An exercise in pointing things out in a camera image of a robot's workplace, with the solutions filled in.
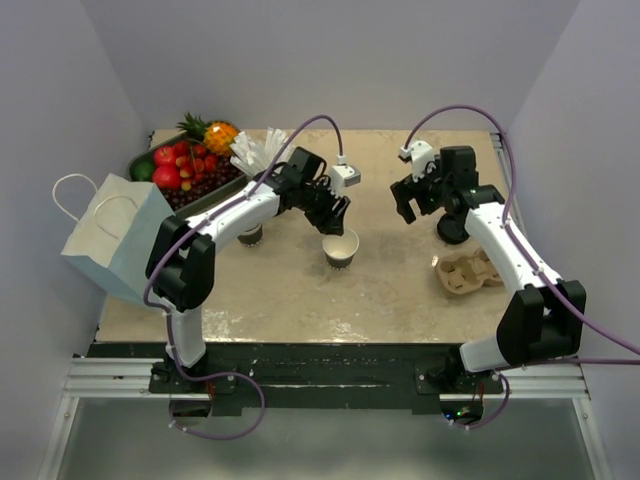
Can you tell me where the red apple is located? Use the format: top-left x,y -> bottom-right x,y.
152,165 -> 182,190
153,145 -> 176,168

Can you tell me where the pineapple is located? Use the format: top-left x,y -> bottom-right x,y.
176,112 -> 240,157

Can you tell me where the white paper coffee cup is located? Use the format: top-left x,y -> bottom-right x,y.
322,229 -> 360,270

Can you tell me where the dark purple grape bunch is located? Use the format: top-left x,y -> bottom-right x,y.
160,155 -> 242,211

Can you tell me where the grey fruit tray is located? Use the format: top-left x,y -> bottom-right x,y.
128,134 -> 247,216

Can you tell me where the green lime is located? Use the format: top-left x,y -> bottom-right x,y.
131,162 -> 155,182

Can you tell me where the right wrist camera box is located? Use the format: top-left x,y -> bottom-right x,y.
398,140 -> 435,166

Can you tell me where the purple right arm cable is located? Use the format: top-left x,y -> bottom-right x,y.
399,103 -> 640,430

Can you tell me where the stack of paper cups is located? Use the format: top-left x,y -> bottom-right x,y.
237,223 -> 263,248

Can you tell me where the light blue paper bag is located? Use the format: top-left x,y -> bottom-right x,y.
58,174 -> 173,306

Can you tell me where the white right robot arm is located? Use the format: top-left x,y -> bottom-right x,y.
391,141 -> 586,393

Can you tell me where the cardboard cup carrier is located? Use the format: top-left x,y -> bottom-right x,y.
434,248 -> 503,295

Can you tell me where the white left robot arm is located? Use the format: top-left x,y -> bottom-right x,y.
143,171 -> 351,392

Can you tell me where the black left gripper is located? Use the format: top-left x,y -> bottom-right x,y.
298,178 -> 351,236

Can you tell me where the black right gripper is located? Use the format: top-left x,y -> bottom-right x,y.
392,155 -> 452,225

